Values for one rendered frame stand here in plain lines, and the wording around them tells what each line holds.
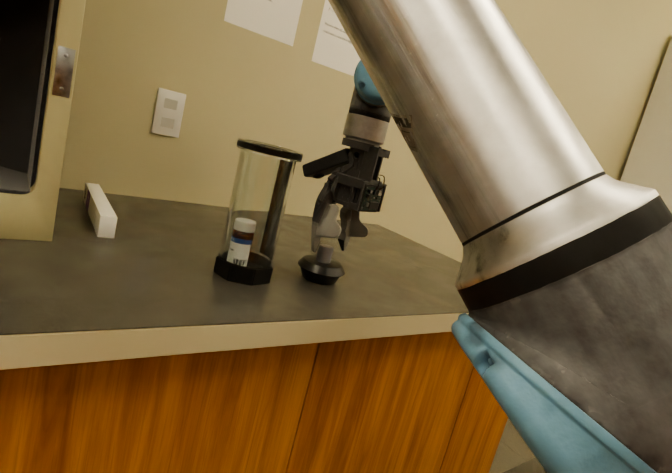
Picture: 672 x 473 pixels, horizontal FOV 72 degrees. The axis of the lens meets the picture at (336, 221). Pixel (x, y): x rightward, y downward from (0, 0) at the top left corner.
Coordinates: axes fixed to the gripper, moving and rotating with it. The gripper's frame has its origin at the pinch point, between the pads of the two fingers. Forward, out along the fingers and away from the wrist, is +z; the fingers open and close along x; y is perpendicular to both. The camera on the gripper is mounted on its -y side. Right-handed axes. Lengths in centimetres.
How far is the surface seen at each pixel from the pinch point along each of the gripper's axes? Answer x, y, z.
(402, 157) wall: 79, -37, -18
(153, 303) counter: -34.4, 1.1, 6.8
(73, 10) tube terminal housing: -39, -24, -28
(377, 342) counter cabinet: 2.4, 14.6, 13.5
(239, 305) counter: -23.3, 5.2, 6.8
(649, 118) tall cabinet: 241, 12, -71
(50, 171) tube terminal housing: -39.2, -24.5, -4.3
